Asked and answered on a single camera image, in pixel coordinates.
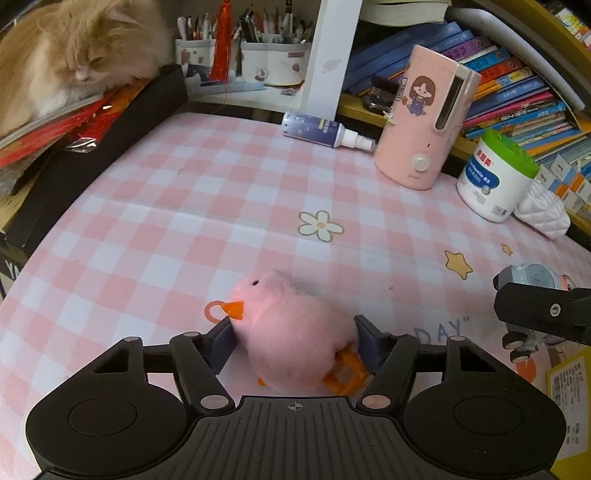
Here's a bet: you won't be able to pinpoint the orange white medicine boxes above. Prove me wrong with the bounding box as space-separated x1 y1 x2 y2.
536 155 591 220

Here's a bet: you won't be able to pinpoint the white pen holder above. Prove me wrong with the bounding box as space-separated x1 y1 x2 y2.
175 39 311 87

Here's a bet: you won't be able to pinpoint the orange fluffy cat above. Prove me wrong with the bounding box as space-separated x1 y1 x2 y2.
1 1 173 135

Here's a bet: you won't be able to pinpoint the white quilted pouch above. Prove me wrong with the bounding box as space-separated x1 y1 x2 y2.
514 180 571 240

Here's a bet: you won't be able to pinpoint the red papers stack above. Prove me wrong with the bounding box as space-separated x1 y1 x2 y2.
1 79 149 167

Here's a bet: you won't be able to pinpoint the white jar green lid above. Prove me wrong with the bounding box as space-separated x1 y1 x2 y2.
456 129 540 223

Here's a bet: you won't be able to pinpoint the grey toy car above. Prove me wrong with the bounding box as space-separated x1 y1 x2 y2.
493 263 576 366

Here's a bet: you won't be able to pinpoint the red tassel ornament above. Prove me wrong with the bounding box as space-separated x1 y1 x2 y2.
211 0 232 82

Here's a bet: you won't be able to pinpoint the black piano keyboard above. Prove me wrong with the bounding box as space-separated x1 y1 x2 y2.
1 65 187 281

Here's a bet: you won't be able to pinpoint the pink plush chick toy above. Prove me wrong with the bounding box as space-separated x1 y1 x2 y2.
221 270 370 396

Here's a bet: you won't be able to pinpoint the pink checkered tablecloth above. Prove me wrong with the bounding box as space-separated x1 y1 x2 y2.
1 113 590 479

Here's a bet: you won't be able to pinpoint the blue spray bottle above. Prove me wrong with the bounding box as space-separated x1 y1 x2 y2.
281 111 376 152

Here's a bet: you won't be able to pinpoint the yellow cardboard box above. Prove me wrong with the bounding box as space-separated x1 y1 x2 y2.
547 347 591 480

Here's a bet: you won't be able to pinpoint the row of books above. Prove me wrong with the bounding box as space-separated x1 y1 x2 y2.
338 22 590 160

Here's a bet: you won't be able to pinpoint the pink humidifier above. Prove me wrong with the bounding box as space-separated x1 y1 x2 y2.
374 45 481 191

